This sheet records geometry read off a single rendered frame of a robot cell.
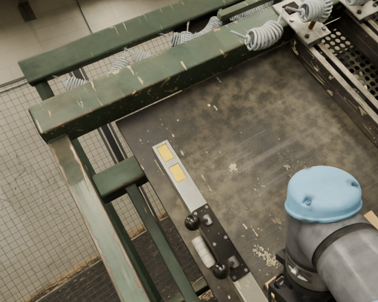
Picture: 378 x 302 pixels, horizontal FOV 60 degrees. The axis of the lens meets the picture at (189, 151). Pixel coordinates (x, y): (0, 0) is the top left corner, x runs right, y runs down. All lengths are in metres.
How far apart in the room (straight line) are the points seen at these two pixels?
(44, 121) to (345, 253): 0.81
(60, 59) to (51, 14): 4.49
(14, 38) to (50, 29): 0.55
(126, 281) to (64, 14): 5.41
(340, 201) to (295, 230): 0.06
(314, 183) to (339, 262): 0.08
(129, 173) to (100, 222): 0.19
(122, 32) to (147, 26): 0.11
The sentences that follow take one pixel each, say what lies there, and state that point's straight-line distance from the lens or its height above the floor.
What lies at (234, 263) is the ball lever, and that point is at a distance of 0.84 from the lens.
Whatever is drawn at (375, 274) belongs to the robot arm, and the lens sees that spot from 0.34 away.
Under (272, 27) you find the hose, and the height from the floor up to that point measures 1.88.
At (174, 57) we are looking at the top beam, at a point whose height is 1.93.
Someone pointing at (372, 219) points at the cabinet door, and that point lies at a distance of 1.05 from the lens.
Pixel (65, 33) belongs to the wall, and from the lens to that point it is 5.88.
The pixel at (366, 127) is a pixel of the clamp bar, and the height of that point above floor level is 1.48.
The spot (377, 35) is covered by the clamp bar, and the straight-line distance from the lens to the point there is 1.37.
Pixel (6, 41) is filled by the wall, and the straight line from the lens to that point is 5.77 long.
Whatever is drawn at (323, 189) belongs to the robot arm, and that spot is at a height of 1.67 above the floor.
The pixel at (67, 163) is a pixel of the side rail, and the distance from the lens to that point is 0.95.
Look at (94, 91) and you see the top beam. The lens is 0.98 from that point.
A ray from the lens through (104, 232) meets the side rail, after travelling 0.86.
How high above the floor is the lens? 1.83
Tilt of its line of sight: 10 degrees down
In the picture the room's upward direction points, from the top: 25 degrees counter-clockwise
